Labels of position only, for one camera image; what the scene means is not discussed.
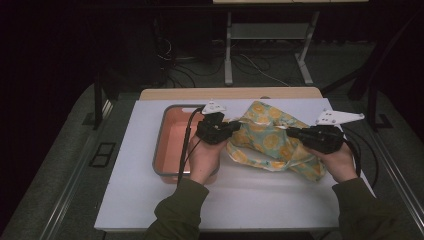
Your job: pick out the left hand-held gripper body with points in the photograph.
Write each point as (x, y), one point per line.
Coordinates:
(213, 128)

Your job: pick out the black stand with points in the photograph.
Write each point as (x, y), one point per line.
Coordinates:
(98, 100)
(373, 96)

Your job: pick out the person's right hand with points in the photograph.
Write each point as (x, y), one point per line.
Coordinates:
(338, 165)

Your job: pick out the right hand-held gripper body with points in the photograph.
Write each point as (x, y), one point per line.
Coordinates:
(321, 136)

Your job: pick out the white board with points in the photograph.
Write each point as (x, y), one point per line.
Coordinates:
(253, 200)

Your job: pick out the black floor socket frame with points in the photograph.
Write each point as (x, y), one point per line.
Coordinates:
(101, 154)

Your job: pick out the person's left hand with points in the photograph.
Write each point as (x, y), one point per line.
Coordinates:
(203, 160)

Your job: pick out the wooden table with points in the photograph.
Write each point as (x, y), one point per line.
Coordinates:
(230, 93)

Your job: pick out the orange print cloth bag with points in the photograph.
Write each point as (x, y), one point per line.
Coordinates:
(266, 140)

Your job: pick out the grey metal stand frame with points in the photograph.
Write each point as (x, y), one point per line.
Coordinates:
(266, 30)

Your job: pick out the pink basin with grey rim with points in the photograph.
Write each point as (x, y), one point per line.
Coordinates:
(173, 140)

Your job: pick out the pale desk top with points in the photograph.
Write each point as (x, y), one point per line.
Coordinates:
(290, 1)

